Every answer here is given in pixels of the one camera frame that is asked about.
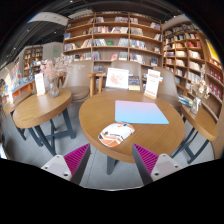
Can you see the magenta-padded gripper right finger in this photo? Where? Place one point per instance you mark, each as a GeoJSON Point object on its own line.
{"type": "Point", "coordinates": [146, 160]}

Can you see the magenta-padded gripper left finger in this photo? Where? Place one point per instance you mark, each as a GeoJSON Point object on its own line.
{"type": "Point", "coordinates": [77, 159]}

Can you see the white and orange computer mouse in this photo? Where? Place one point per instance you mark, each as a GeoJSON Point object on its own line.
{"type": "Point", "coordinates": [115, 135]}

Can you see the pink-blue gradient mouse pad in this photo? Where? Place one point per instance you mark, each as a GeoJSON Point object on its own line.
{"type": "Point", "coordinates": [140, 112]}

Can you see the round wooden side table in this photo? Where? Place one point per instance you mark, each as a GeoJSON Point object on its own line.
{"type": "Point", "coordinates": [40, 110]}

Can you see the stack of magazines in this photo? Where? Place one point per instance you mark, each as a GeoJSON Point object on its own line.
{"type": "Point", "coordinates": [185, 100]}

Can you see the glass vase with dried flowers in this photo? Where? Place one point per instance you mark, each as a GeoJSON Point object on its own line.
{"type": "Point", "coordinates": [195, 105]}

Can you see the glass vase with pink flowers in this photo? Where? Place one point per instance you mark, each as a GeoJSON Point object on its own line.
{"type": "Point", "coordinates": [53, 88]}

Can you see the beige padded chair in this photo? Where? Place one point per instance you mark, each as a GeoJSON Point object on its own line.
{"type": "Point", "coordinates": [168, 86]}
{"type": "Point", "coordinates": [134, 67]}
{"type": "Point", "coordinates": [78, 80]}

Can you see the white sign on wooden base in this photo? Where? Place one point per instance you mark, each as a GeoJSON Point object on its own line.
{"type": "Point", "coordinates": [152, 83]}

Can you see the dark cover book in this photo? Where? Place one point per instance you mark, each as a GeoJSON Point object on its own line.
{"type": "Point", "coordinates": [134, 82]}

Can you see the small white and red sign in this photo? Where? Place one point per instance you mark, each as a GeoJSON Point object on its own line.
{"type": "Point", "coordinates": [40, 84]}

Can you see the white framed floral picture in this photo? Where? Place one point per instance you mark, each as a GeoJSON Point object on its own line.
{"type": "Point", "coordinates": [117, 78]}

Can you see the low book display stand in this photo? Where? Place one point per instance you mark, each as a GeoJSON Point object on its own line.
{"type": "Point", "coordinates": [21, 87]}

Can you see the small distant wooden bookshelf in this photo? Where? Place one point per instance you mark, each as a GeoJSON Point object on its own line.
{"type": "Point", "coordinates": [32, 60]}

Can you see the tall curved wooden bookshelf unit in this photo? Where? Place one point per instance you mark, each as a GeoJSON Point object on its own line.
{"type": "Point", "coordinates": [190, 56]}

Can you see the wide wooden bookshelf unit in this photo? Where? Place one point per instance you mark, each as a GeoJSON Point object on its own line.
{"type": "Point", "coordinates": [113, 36]}

